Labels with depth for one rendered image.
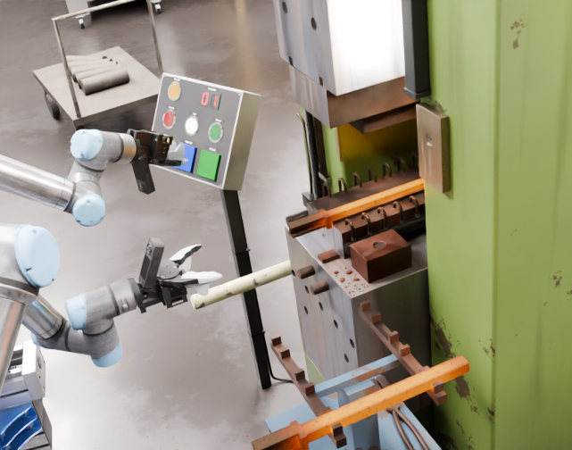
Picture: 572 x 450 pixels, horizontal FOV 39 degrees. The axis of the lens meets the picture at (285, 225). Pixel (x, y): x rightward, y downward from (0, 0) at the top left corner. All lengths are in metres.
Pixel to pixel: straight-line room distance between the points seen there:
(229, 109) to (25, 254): 0.90
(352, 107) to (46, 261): 0.73
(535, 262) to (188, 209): 2.68
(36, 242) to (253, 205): 2.57
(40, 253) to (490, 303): 0.91
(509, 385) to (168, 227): 2.48
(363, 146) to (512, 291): 0.67
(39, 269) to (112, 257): 2.33
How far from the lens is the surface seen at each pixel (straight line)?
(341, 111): 1.80
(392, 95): 1.86
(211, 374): 3.11
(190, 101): 2.39
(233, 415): 2.93
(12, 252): 1.59
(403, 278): 1.91
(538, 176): 1.61
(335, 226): 1.97
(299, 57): 1.86
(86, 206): 1.91
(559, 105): 1.58
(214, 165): 2.29
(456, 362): 1.59
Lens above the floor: 2.05
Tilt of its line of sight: 32 degrees down
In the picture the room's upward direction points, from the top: 9 degrees counter-clockwise
